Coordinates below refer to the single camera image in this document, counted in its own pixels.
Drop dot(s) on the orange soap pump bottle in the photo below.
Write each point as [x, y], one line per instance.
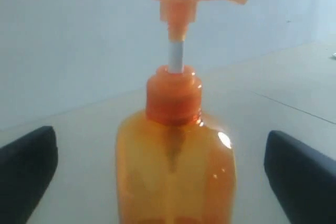
[174, 163]

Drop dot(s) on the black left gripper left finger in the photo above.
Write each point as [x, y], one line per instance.
[28, 165]

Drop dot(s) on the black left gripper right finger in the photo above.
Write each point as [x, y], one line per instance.
[302, 178]

